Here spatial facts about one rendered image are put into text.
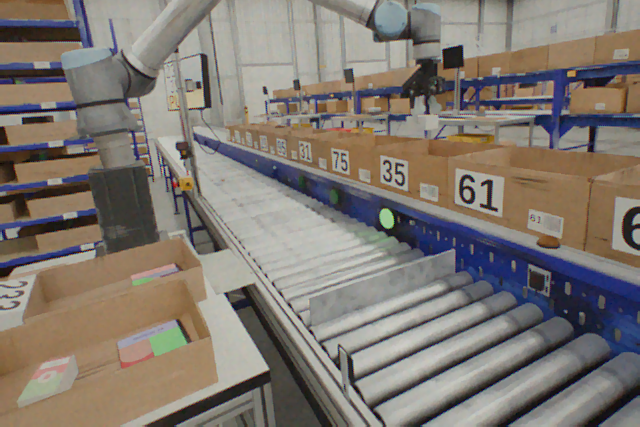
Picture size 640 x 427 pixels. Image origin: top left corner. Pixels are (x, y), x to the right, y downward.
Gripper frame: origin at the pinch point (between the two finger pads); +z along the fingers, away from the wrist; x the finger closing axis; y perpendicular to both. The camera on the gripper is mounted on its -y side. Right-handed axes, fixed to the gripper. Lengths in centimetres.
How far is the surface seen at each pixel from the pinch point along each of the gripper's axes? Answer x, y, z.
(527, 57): 445, -270, -44
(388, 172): -8.2, -9.5, 19.3
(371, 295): -45, 31, 40
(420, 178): -8.0, 7.9, 18.8
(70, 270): -115, -18, 33
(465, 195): -8.3, 27.1, 20.7
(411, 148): 11.5, -19.3, 13.5
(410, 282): -32, 31, 40
